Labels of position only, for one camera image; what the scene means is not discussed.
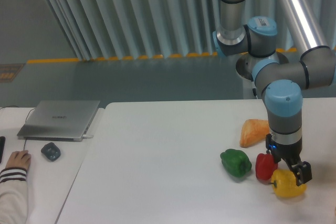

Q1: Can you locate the green bell pepper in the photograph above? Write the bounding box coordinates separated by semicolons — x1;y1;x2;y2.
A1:
220;148;252;178

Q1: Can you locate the silver closed laptop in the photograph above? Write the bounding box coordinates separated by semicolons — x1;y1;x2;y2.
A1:
17;100;100;142

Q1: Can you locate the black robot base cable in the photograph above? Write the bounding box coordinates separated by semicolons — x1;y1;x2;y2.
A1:
251;81;259;100

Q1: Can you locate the yellow bell pepper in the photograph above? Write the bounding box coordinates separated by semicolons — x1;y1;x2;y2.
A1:
270;169;307;198

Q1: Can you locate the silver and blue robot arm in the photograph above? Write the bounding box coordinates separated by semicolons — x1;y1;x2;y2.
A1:
213;0;335;185

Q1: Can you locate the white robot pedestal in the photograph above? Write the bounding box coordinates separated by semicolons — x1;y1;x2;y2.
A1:
235;52;289;99

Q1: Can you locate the red bell pepper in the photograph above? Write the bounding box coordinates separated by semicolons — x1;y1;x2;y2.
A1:
255;152;278;180

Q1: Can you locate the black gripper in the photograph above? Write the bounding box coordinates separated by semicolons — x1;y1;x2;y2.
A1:
266;134;312;186

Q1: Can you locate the white laptop plug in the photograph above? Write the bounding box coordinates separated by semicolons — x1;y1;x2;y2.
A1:
82;134;93;139

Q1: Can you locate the person's hand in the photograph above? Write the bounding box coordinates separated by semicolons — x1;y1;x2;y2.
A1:
5;150;31;170

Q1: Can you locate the white folding partition screen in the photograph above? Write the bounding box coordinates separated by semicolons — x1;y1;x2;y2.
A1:
29;0;336;61

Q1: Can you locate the black phone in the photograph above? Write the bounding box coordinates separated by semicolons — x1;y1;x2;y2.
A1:
0;136;6;163

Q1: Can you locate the white striped sleeve forearm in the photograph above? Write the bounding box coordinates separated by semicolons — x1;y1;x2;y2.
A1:
1;167;28;223

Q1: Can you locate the dark grey small tray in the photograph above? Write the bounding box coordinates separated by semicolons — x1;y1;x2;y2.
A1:
41;142;61;162

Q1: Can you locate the triangular bread pastry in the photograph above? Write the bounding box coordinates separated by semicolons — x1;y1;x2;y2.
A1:
239;119;270;148

